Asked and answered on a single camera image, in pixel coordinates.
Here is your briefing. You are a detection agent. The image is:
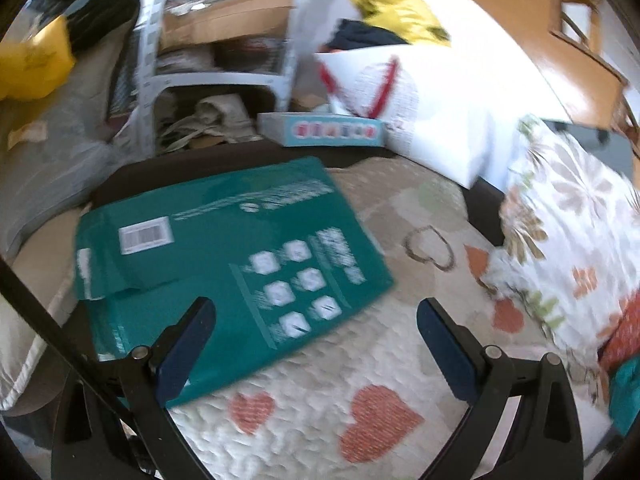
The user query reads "yellow bag on left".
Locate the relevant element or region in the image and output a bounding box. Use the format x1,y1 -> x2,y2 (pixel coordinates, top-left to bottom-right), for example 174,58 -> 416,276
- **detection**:
0,15 -> 76,102

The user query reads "brown cardboard box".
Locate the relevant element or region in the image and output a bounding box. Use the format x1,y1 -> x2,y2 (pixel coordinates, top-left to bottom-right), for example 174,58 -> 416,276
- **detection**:
158,0 -> 294,51

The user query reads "heart patterned quilt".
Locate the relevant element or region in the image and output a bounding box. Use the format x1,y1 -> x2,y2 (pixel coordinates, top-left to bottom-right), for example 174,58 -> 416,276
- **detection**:
8,155 -> 616,480

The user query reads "white floral pillow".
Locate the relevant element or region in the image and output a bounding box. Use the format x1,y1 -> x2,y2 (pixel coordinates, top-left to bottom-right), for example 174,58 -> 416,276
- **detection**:
480,117 -> 639,367

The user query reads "wooden headboard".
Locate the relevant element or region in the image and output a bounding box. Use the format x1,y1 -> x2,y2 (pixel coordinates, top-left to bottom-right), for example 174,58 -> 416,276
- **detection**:
473,0 -> 639,143

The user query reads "light blue toy box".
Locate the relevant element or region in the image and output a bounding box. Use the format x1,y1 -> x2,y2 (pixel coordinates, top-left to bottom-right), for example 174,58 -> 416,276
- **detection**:
257,112 -> 385,148

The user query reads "green cardboard box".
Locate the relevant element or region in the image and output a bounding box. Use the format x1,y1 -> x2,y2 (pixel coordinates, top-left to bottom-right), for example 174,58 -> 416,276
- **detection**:
75,157 -> 394,403

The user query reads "grey metal shelf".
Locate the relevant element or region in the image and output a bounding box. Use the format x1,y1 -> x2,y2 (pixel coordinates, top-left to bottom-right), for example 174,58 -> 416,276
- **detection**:
130,0 -> 297,159

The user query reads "yellow plastic bag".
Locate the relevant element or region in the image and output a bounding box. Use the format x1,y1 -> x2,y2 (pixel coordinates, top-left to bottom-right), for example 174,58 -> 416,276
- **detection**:
350,0 -> 450,47

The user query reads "white paper shopping bag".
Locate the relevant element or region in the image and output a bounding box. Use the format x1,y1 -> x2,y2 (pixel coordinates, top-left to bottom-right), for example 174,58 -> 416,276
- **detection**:
314,44 -> 572,190

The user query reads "teal plush towel bundle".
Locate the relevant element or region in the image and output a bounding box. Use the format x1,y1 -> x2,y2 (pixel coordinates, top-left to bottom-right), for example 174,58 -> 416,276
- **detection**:
608,356 -> 640,434

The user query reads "red floral bedsheet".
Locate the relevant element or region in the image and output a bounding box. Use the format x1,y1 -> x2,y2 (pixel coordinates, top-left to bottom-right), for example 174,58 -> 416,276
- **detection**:
600,292 -> 640,373

